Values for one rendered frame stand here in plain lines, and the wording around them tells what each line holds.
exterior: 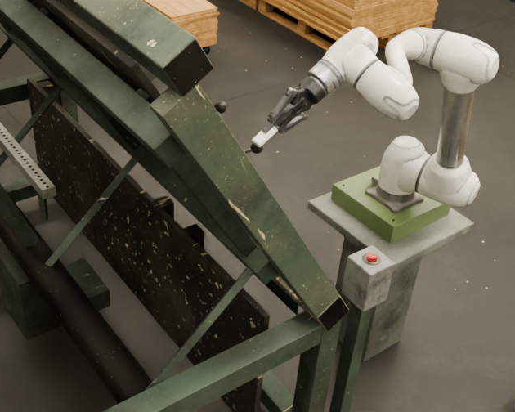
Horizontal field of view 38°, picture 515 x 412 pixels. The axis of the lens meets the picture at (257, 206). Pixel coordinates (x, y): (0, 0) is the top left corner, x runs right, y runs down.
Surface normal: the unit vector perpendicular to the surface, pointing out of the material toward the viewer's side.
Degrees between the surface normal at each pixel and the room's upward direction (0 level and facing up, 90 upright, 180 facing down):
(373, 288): 90
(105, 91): 32
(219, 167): 90
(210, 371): 0
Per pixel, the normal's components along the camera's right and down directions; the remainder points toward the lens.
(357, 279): -0.80, 0.31
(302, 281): 0.59, 0.51
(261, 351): 0.07, -0.80
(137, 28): -0.37, -0.52
